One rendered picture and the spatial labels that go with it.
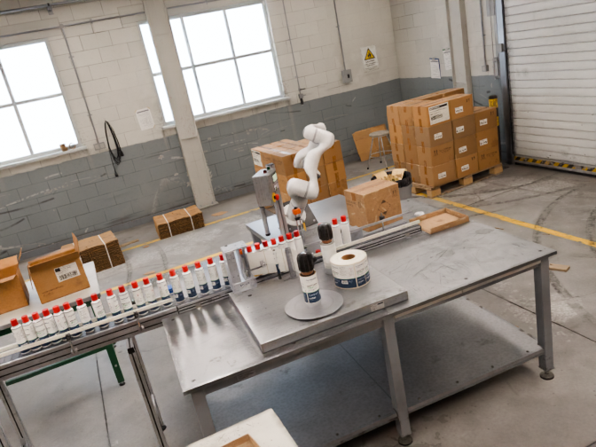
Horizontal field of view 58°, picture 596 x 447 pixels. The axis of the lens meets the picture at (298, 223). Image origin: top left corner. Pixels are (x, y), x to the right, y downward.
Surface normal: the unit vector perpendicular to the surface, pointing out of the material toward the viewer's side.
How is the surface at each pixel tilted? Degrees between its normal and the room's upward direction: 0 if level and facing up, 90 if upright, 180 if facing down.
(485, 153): 88
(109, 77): 90
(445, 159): 92
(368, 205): 90
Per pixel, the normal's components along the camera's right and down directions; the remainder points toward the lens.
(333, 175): 0.38, 0.23
